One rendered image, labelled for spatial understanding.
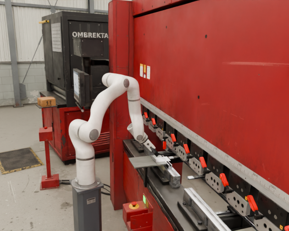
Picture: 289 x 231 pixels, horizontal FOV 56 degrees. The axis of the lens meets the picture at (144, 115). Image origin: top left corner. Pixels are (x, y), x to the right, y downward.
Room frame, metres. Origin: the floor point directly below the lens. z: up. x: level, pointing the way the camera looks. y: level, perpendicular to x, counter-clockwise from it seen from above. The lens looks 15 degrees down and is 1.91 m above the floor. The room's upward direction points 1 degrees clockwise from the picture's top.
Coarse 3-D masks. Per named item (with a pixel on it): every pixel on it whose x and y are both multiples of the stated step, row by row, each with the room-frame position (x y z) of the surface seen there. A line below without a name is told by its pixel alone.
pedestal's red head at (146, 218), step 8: (128, 208) 1.68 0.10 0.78; (144, 208) 1.68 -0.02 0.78; (152, 208) 1.60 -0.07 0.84; (128, 216) 1.64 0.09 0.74; (136, 216) 1.56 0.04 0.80; (144, 216) 1.58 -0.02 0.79; (152, 216) 1.60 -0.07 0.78; (128, 224) 1.60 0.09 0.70; (136, 224) 1.56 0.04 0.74; (144, 224) 1.58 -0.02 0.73; (152, 224) 1.60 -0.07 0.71
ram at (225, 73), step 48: (240, 0) 1.23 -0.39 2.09; (288, 0) 0.99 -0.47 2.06; (144, 48) 2.49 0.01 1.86; (192, 48) 1.62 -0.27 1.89; (240, 48) 1.20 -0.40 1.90; (288, 48) 0.96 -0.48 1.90; (144, 96) 2.45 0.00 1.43; (192, 96) 1.58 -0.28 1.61; (240, 96) 1.17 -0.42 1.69; (288, 96) 0.92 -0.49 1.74; (240, 144) 1.13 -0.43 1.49; (288, 144) 0.89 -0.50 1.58; (288, 192) 0.86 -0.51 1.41
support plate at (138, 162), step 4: (144, 156) 2.08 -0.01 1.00; (148, 156) 2.08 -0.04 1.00; (132, 160) 2.00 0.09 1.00; (136, 160) 2.00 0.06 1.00; (140, 160) 2.00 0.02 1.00; (144, 160) 2.00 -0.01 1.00; (148, 160) 2.00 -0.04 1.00; (152, 160) 2.00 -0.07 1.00; (132, 164) 1.93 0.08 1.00; (136, 164) 1.93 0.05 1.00; (140, 164) 1.93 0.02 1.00; (144, 164) 1.93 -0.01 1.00; (148, 164) 1.94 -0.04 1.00; (152, 164) 1.94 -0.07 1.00; (156, 164) 1.94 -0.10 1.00; (160, 164) 1.94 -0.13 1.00; (164, 164) 1.95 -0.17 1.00
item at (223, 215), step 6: (228, 210) 1.57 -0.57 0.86; (234, 210) 1.53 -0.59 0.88; (222, 216) 1.50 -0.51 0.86; (228, 216) 1.53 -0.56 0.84; (234, 216) 1.53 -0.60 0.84; (240, 216) 1.53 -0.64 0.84; (228, 222) 1.51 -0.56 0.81; (234, 222) 1.52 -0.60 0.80; (240, 222) 1.54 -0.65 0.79; (246, 222) 1.55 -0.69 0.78; (234, 228) 1.52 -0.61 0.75; (240, 228) 1.53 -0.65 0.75
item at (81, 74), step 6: (78, 72) 2.84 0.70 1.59; (84, 72) 3.04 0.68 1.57; (78, 78) 2.84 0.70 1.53; (84, 78) 2.84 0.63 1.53; (78, 84) 2.86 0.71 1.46; (84, 84) 2.81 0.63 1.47; (78, 90) 2.87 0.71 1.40; (84, 90) 2.81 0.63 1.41; (84, 96) 2.81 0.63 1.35; (78, 102) 2.90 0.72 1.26; (84, 102) 2.81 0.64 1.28
